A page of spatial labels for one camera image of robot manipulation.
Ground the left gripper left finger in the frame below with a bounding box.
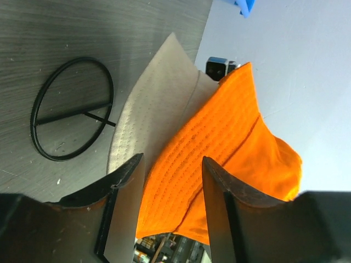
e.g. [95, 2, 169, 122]
[1, 153, 145, 262]

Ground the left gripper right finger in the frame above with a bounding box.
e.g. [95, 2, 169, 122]
[202, 157, 350, 262]

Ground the orange hat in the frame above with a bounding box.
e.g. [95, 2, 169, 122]
[136, 62, 302, 245]

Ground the black wire hat stand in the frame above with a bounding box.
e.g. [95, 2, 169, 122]
[29, 56, 117, 162]

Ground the beige bucket hat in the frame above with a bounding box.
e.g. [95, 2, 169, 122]
[106, 33, 217, 262]

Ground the blue plastic bin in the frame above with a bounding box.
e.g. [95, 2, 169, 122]
[220, 0, 256, 19]

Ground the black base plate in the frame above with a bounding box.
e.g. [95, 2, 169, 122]
[133, 233, 211, 263]

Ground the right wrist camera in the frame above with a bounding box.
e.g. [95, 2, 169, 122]
[205, 56, 241, 82]

